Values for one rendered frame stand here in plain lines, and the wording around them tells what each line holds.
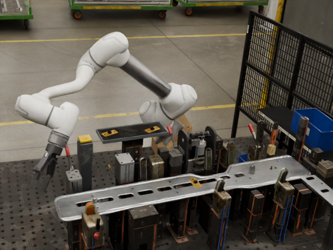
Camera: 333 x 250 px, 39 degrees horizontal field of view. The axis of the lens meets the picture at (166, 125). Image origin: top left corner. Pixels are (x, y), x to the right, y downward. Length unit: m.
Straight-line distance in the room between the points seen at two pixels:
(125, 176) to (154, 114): 0.70
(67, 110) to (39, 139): 2.65
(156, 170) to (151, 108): 0.64
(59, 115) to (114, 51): 0.55
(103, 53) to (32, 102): 0.56
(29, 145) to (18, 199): 1.98
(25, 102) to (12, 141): 2.65
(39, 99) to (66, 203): 0.50
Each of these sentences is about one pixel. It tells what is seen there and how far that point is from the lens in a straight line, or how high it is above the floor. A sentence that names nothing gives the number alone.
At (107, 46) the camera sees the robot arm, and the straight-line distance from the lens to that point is 2.61.
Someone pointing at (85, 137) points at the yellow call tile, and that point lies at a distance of 2.49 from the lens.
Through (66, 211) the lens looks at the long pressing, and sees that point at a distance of 2.24.
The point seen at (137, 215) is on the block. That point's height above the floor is 1.03.
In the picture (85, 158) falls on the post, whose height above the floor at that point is 1.05.
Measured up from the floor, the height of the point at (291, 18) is 1.20.
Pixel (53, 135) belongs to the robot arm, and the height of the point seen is 1.29.
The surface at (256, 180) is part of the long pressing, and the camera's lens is 2.57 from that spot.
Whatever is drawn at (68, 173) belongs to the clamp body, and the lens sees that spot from 2.39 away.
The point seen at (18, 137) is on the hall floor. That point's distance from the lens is 4.95.
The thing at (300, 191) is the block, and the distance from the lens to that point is 2.60.
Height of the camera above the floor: 2.36
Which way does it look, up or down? 27 degrees down
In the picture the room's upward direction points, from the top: 5 degrees clockwise
